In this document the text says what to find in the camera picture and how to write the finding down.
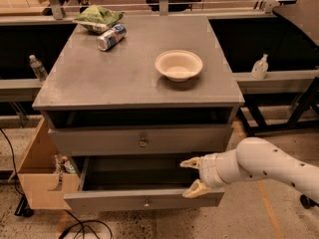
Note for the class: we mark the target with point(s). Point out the white paper bowl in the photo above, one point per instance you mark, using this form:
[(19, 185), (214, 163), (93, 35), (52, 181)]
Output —
[(178, 65)]

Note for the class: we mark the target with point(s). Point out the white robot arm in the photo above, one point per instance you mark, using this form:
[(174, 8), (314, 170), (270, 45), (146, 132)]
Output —
[(253, 159)]

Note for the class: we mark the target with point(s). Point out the wooden side box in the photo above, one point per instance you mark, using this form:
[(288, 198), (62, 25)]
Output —
[(43, 187)]

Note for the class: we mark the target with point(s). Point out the grey metal side rail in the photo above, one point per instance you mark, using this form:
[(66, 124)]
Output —
[(277, 82)]

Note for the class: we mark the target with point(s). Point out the clear water bottle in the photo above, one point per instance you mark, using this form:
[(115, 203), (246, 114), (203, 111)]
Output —
[(38, 68)]

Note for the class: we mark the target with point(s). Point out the hand sanitizer pump bottle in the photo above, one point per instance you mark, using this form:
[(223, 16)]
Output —
[(260, 68)]

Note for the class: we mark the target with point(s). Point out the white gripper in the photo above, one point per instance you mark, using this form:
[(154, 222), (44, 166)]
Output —
[(208, 172)]

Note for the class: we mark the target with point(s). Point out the black caster wheel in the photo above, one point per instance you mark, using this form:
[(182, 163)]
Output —
[(307, 201)]

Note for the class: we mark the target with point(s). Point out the grey top drawer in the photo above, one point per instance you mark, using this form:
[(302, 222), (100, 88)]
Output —
[(84, 141)]

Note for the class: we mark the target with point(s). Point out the snack packets in box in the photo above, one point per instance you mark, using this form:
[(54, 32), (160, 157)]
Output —
[(63, 165)]

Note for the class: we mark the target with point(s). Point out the blue white soda can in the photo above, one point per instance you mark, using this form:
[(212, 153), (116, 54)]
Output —
[(111, 37)]

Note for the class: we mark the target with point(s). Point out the green chip bag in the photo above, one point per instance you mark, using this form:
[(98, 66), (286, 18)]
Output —
[(98, 19)]

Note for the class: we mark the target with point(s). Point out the grey drawer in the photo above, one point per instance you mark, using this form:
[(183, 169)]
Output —
[(84, 141), (136, 182)]

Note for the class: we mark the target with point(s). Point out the grey drawer cabinet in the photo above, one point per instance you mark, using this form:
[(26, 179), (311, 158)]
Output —
[(122, 87)]

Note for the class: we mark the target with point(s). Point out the black table leg frame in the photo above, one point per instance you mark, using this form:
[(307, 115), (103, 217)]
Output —
[(275, 112)]

